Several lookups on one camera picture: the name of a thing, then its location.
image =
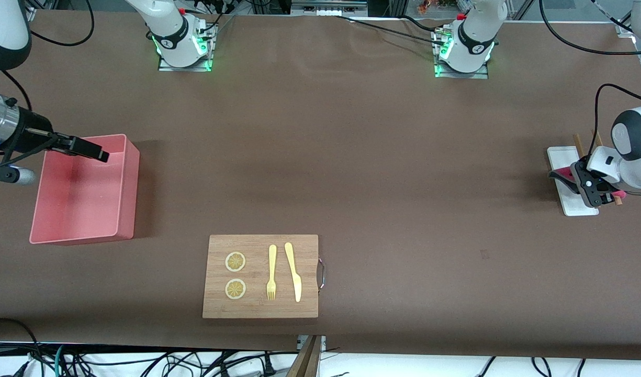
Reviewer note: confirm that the wooden cutting board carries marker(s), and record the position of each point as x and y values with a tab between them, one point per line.
260	309

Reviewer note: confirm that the wooden beam under table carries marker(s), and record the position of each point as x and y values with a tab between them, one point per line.
307	361

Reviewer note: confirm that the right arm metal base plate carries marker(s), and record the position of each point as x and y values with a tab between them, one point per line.
207	57

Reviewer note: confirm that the pink cloth with grey edge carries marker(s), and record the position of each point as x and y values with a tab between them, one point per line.
561	180

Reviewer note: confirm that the lemon slice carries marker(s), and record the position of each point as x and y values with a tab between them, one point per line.
235	262
235	289

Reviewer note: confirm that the white rectangular tray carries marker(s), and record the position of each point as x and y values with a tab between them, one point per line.
561	157

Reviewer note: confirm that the pink plastic bin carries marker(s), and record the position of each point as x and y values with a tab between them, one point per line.
85	199

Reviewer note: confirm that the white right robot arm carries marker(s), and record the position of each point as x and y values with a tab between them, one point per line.
6	31

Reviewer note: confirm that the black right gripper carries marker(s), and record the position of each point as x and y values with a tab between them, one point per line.
33	133

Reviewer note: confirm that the grey power strip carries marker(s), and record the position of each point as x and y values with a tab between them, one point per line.
328	8

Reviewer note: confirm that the yellow plastic fork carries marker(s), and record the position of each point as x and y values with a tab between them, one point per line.
272	262

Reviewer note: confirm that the yellow plastic knife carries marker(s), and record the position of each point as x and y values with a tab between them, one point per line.
295	280

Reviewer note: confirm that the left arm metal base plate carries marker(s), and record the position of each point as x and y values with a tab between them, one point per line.
480	75

